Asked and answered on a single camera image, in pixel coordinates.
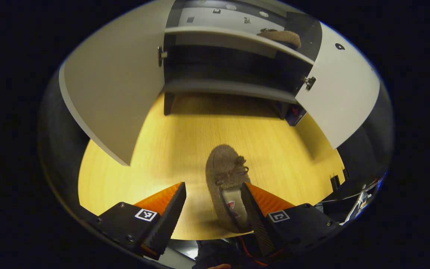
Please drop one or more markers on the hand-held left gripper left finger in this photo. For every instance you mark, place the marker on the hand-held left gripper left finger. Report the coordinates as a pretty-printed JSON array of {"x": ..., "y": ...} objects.
[{"x": 168, "y": 220}]

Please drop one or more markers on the black backdrop cloth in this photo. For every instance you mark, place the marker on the black backdrop cloth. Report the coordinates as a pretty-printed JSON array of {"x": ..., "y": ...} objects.
[
  {"x": 58, "y": 149},
  {"x": 371, "y": 149}
]

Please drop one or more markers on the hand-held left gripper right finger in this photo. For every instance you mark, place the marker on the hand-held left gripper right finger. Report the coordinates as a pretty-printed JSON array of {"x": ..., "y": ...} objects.
[{"x": 297, "y": 228}]

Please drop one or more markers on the person's dark clothing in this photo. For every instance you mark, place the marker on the person's dark clothing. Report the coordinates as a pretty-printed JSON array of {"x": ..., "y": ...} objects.
[{"x": 215, "y": 254}]

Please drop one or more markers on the brown fuzzy shoe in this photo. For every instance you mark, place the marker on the brown fuzzy shoe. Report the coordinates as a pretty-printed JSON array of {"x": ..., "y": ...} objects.
[
  {"x": 222, "y": 164},
  {"x": 280, "y": 37}
]

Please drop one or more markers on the white cabinet door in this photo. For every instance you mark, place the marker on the white cabinet door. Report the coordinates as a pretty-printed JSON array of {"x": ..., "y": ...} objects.
[
  {"x": 342, "y": 89},
  {"x": 118, "y": 82}
]

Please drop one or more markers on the white shoe cabinet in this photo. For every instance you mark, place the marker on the white shoe cabinet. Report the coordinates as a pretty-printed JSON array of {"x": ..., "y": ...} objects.
[{"x": 230, "y": 67}]

